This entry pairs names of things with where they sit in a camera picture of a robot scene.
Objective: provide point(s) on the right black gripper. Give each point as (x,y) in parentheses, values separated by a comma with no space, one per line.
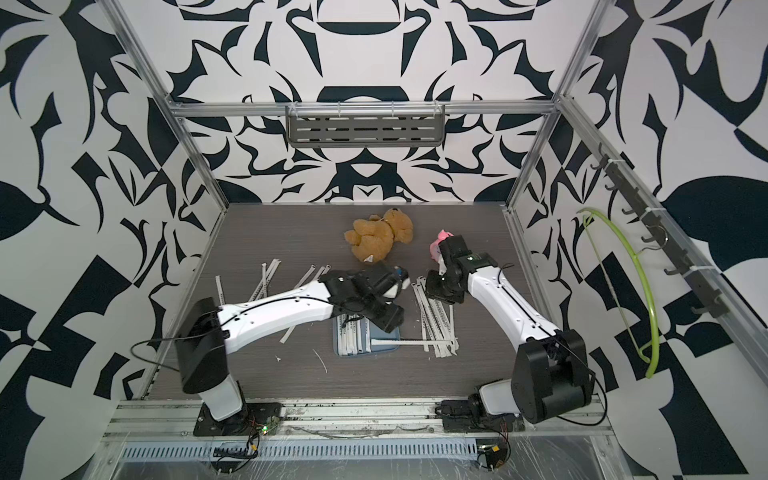
(432,290)

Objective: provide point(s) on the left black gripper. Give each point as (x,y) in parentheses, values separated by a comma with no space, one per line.
(392,318)

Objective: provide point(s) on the pile straw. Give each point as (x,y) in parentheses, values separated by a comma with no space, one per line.
(427,343)
(267,273)

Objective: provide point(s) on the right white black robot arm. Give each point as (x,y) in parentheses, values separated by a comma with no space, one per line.
(551,376)

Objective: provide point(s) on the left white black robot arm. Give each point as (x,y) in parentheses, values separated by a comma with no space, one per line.
(210,333)

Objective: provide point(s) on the blue plastic storage tray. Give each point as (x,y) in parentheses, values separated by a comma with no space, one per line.
(367,331)

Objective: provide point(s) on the pink alarm clock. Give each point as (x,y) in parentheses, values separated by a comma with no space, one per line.
(434,248)

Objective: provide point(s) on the brown teddy bear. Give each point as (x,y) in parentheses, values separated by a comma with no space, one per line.
(372,239)

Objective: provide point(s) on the lone wrapped straw far left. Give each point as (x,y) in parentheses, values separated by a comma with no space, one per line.
(220,290)

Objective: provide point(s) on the green plastic clothes hanger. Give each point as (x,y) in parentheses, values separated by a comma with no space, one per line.
(648,351)

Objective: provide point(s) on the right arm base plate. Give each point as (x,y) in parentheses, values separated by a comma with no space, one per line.
(469,416)

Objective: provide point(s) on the white slotted cable duct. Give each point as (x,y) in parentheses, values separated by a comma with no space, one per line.
(305,449)

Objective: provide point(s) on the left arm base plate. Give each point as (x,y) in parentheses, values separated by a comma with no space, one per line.
(253,416)

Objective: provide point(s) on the grey metal wall shelf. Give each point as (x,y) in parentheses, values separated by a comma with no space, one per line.
(365,125)

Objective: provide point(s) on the grey wall hook rail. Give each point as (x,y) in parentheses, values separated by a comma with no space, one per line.
(661,236)

